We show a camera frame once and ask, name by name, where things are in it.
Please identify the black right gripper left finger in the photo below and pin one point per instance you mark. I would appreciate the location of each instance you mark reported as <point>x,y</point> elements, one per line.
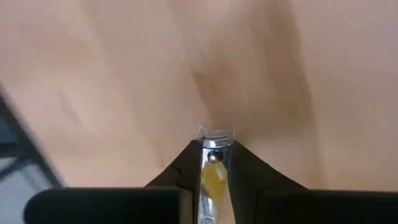
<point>109,205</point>

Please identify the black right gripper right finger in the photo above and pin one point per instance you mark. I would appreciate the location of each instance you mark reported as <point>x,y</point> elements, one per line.
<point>295,205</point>

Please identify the silver nail clipper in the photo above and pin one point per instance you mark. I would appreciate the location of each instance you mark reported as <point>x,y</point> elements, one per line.
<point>214,143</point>

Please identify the black aluminium table frame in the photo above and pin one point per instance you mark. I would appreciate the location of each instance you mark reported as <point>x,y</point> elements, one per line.
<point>31,149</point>

